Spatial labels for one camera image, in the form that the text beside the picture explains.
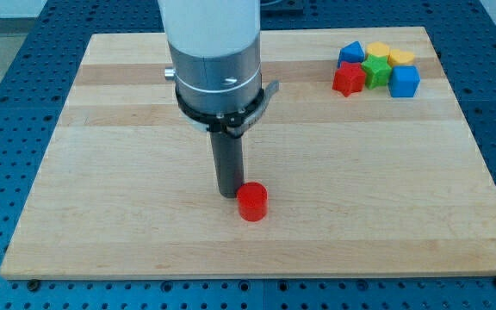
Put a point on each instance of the red cylinder block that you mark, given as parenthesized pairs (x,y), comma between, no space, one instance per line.
(252,198)

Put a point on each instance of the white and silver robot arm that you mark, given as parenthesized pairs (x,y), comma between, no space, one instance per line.
(215,51)

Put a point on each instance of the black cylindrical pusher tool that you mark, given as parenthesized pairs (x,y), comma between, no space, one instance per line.
(228,163)

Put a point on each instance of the wooden board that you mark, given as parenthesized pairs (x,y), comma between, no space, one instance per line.
(367,185)

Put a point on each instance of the red star block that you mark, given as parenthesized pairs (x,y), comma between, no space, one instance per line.
(349,78)

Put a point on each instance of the blue triangle block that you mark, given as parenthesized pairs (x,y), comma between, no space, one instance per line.
(352,53)

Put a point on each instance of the green star block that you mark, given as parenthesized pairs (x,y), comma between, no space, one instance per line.
(377,71)

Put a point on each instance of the yellow hexagon block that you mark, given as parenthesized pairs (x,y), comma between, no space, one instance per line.
(377,49)

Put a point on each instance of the blue cube block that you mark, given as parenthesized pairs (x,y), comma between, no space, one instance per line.
(404,81)

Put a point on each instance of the yellow heart block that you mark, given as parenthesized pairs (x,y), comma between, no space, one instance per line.
(398,57)

